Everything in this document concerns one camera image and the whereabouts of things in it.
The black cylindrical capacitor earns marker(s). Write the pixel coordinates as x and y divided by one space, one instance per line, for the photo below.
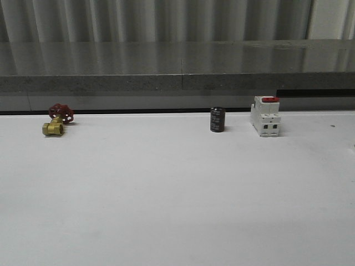
217 119

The brass valve red handwheel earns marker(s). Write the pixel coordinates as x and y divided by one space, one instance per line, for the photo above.
60 115

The grey stone ledge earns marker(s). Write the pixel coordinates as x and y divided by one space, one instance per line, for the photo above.
286 68

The white circuit breaker red switch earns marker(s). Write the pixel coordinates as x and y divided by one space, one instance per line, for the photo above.
265 117

